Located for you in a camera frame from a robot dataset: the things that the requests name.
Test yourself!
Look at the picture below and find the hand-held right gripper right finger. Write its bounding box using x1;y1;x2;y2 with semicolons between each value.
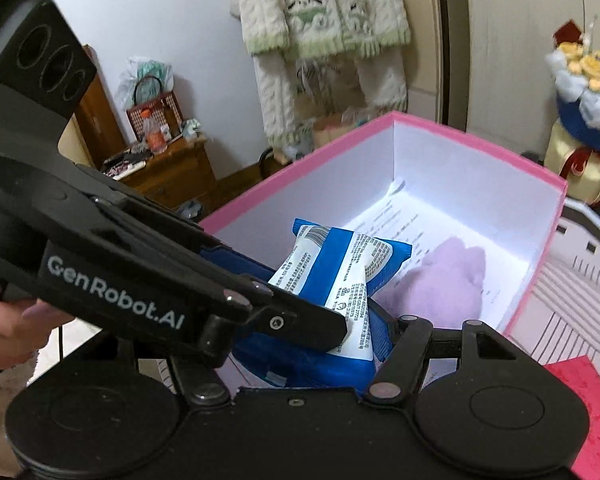
362;309;517;404

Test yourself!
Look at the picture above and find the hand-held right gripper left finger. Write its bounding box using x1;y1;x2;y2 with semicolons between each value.
167;347;232;407

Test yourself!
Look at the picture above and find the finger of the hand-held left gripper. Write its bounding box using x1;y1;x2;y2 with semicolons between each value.
80;162;277;295
200;272;352;362

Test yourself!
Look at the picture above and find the blue and white tissue pack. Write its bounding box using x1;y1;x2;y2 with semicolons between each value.
230;217;414;389

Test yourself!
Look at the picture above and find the pink cardboard box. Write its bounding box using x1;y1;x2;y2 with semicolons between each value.
199;112;569;392

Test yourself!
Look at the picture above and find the person's left hand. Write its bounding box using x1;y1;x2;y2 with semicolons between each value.
0;265;77;376

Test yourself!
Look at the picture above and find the purple plush cloth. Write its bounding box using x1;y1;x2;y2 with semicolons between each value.
374;237;487;332

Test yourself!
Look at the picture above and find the wooden nightstand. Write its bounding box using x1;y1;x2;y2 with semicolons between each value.
102;135;219;212

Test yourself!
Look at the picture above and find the printed paper sheet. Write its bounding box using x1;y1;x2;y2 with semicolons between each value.
345;177;532;335

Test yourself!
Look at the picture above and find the orange drink bottle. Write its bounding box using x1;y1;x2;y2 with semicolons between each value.
142;107;169;154

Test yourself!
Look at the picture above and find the wooden headboard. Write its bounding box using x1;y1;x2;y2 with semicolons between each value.
72;45;127;172

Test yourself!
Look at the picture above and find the woven tote bag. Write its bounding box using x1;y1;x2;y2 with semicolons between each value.
125;76;186;147

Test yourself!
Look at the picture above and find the beige fringed cloth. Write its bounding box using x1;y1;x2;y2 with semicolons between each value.
295;55;364;117

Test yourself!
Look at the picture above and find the white plastic bag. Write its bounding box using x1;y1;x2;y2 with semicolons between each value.
116;56;175;111

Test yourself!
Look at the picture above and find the red cloth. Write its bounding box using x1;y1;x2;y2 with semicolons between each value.
544;354;600;480

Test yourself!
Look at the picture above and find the white and green knit cardigan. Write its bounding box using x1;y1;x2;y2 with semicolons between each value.
230;0;412;147

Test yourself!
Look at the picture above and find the yellow flower bouquet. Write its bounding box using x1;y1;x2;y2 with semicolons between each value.
544;20;600;202

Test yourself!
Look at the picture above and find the beige wardrobe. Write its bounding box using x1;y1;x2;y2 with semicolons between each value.
464;0;600;162

